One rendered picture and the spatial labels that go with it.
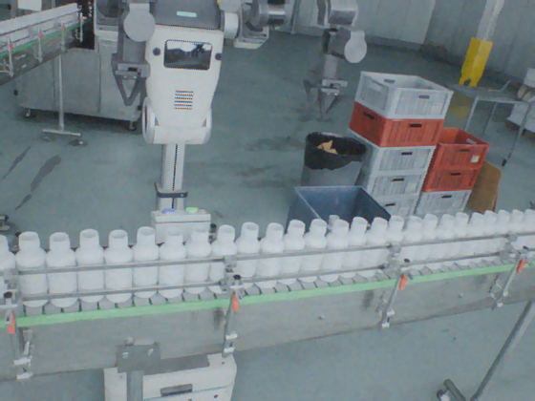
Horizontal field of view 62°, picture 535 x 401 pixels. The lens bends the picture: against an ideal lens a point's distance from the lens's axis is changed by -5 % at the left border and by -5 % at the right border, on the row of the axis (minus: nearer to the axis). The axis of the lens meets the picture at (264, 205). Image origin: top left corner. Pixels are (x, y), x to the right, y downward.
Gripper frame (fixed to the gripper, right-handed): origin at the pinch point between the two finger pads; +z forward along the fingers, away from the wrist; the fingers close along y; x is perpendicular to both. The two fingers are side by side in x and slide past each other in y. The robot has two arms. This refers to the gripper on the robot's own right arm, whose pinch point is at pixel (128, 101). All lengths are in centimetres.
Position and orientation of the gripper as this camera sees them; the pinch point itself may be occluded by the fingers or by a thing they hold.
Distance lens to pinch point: 103.1
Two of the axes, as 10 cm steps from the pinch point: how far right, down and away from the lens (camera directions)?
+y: 4.0, 4.8, -7.8
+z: -1.6, 8.8, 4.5
